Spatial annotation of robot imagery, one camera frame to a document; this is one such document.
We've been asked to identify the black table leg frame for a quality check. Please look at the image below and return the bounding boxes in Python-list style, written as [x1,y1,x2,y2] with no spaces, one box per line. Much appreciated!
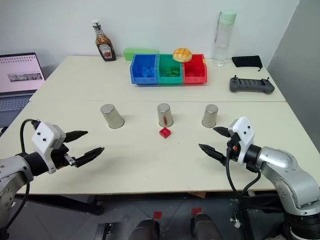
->
[13,194,105,216]

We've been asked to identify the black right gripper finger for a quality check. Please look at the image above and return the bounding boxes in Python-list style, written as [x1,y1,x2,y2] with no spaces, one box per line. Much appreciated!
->
[198,143,229,167]
[212,126,232,139]

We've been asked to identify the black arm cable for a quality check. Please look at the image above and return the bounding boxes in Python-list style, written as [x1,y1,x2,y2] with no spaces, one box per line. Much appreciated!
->
[0,119,41,235]
[224,146,286,213]

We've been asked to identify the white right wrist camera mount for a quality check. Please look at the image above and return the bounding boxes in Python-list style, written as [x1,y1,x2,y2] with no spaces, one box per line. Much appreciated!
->
[228,116,255,166]

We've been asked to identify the green toy pieces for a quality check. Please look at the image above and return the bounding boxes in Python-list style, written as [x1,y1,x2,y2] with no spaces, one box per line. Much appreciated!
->
[161,66,180,77]

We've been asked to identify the open laptop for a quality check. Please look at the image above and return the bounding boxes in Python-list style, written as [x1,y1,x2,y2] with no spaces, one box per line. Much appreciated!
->
[0,52,47,128]

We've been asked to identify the grey remote controller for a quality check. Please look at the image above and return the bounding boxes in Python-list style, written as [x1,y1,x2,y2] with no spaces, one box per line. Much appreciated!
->
[229,75,276,96]

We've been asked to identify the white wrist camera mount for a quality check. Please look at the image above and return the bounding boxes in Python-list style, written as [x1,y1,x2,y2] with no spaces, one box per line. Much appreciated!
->
[228,116,255,166]
[31,122,67,175]

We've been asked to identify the black cloth pouch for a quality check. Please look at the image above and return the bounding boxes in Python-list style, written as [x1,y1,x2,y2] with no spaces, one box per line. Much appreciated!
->
[231,55,264,72]

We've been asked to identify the light green box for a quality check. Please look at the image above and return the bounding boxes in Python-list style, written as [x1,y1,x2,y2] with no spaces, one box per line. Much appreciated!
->
[123,47,160,61]

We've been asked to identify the green plastic bin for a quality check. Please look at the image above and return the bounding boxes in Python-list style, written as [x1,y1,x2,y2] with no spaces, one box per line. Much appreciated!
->
[156,53,184,85]

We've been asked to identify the blue toy pieces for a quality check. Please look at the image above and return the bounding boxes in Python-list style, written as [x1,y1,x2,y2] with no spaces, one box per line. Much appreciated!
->
[139,65,156,78]

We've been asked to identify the red toy brick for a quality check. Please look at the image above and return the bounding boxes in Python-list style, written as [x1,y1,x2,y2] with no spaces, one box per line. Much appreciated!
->
[159,127,173,139]

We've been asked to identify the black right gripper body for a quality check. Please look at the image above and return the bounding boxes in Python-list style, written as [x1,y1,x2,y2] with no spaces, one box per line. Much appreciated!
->
[226,132,241,162]

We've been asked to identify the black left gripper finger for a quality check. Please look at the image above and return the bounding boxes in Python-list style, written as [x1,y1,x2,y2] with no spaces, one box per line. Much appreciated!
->
[74,146,105,168]
[64,130,89,144]

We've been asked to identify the steel cup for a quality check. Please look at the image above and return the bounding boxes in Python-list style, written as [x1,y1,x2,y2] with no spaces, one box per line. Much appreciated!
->
[201,103,219,129]
[156,102,174,127]
[100,103,125,130]

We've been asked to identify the ketchup bottle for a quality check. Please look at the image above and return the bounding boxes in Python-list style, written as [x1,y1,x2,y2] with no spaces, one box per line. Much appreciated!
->
[91,19,117,62]

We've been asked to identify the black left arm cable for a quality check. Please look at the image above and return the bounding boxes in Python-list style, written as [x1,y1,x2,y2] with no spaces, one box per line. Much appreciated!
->
[0,119,41,235]

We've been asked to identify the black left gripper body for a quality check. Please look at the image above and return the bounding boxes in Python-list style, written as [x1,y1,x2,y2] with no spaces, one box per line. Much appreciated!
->
[51,142,77,170]

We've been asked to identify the red plastic bin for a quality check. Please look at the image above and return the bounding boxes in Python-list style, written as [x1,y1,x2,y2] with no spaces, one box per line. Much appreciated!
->
[182,53,208,85]

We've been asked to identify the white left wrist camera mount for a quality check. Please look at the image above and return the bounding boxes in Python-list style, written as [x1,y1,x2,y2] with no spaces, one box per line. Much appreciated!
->
[31,122,67,175]

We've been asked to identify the pineapple bun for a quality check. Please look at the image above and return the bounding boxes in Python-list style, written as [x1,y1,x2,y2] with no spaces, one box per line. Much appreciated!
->
[172,48,193,63]

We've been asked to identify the blue plastic bin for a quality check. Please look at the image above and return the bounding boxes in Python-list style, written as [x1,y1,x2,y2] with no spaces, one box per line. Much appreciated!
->
[129,53,160,86]

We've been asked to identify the clear bottle with green lid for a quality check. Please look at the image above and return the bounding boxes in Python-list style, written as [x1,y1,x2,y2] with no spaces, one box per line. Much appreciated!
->
[212,9,237,68]

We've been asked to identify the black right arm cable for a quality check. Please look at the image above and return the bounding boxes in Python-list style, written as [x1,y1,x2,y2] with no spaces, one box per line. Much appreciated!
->
[224,146,286,213]

